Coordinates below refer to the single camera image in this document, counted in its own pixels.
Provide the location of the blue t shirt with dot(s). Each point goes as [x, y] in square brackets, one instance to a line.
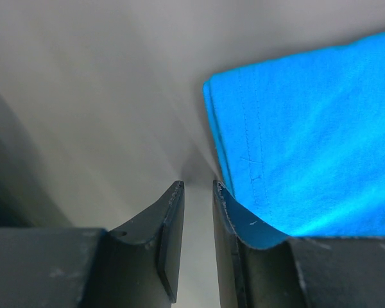
[301, 139]

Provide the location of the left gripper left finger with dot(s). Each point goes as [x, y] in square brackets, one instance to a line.
[134, 265]

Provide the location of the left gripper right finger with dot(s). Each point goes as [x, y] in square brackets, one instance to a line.
[260, 266]

